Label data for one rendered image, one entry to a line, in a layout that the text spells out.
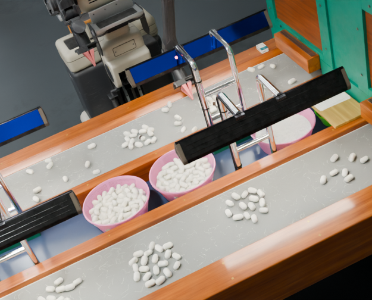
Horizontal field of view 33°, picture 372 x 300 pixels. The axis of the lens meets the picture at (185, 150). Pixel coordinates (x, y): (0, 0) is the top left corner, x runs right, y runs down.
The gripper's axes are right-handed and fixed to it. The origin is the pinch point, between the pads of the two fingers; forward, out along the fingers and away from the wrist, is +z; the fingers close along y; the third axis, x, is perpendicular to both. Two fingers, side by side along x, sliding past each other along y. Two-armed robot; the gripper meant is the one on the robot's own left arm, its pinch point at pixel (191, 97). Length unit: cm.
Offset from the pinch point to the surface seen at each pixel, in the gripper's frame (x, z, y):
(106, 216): -29, 37, -56
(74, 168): -5, 8, -60
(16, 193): -4, 8, -86
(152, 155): -17.7, 20.1, -28.8
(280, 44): -4.8, -4.5, 46.2
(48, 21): 266, -199, -35
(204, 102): -34.3, 13.5, -3.3
